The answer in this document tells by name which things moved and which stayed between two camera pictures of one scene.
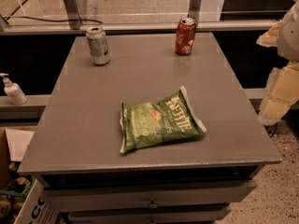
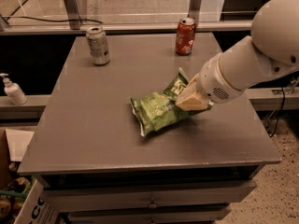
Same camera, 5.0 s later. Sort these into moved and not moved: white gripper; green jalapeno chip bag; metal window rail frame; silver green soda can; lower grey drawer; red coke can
Moved: green jalapeno chip bag; white gripper
Not moved: metal window rail frame; silver green soda can; lower grey drawer; red coke can
